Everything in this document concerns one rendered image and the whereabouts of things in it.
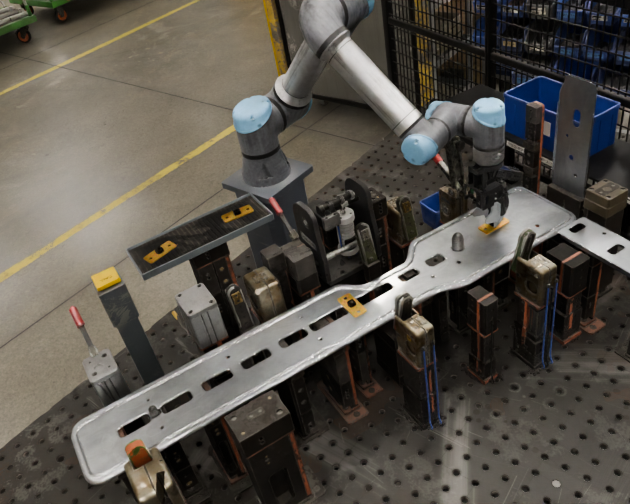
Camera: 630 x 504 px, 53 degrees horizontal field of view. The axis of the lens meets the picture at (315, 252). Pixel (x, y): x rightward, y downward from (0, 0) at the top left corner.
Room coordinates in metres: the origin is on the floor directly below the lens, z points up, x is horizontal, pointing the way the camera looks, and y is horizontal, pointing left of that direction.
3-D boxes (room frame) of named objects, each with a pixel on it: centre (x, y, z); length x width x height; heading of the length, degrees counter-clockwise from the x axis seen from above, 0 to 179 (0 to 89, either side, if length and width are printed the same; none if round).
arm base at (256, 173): (1.70, 0.10, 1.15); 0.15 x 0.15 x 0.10
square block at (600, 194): (1.34, -0.79, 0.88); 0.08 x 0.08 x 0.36; 24
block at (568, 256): (1.20, -0.63, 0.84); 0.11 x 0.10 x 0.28; 24
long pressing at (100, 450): (1.14, -0.05, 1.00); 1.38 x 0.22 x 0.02; 114
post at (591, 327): (1.23, -0.71, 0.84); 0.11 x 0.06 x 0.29; 24
